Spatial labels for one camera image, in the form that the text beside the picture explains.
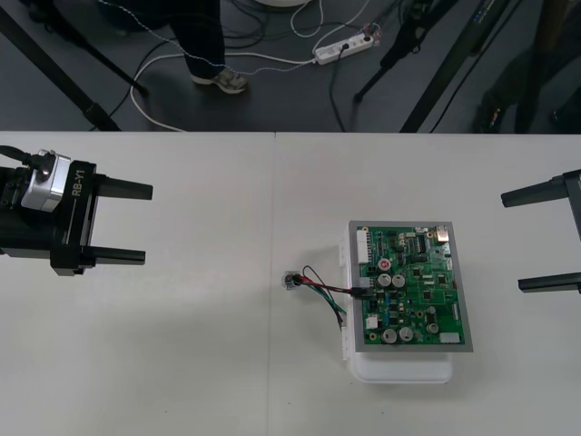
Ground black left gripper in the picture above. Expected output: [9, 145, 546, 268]
[0, 159, 154, 278]

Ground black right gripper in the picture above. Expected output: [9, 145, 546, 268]
[500, 168, 581, 294]

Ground red black green cable bundle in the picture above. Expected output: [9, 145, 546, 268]
[281, 264, 374, 338]

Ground black tripod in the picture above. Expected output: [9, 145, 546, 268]
[0, 0, 151, 133]
[353, 0, 439, 104]
[399, 0, 523, 134]

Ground person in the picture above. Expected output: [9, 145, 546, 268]
[170, 0, 250, 95]

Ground milky plastic box with lid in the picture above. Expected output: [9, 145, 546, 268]
[338, 226, 454, 386]

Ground white power strip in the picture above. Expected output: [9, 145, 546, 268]
[313, 31, 376, 65]

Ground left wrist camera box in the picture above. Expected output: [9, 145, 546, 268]
[20, 151, 74, 213]

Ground white power cable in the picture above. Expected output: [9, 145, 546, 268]
[130, 45, 319, 133]

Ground green circuit board grey frame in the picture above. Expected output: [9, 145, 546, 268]
[348, 221, 475, 354]

